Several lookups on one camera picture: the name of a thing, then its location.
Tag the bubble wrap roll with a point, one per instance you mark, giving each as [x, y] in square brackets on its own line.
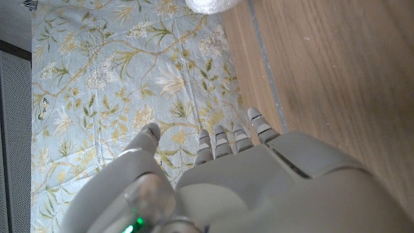
[210, 4]

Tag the floral backdrop cloth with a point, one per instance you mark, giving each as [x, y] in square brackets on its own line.
[113, 81]

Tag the black binder clip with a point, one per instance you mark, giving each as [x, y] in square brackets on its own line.
[29, 4]

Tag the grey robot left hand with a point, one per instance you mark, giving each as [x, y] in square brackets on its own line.
[258, 194]

